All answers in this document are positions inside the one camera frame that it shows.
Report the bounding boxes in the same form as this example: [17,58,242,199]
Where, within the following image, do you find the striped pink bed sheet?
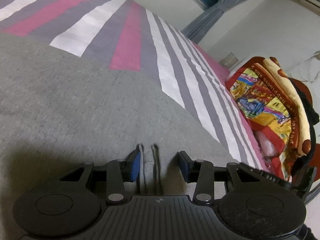
[1,0,267,170]

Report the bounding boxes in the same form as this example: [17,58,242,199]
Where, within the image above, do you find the white pillow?
[253,131,283,168]

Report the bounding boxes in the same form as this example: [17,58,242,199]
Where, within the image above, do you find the right grey curtain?
[182,0,247,44]

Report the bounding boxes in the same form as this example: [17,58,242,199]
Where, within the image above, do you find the black garment on pile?
[290,77,320,176]

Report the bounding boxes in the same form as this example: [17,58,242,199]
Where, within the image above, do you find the cream brown blanket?
[263,57,311,156]

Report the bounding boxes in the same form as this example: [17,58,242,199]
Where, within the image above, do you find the red wooden headboard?
[291,77,320,178]

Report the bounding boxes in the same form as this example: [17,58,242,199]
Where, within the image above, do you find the colourful folded quilt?
[226,56,299,180]

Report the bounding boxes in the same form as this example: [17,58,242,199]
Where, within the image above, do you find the grey pants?
[1,34,233,239]

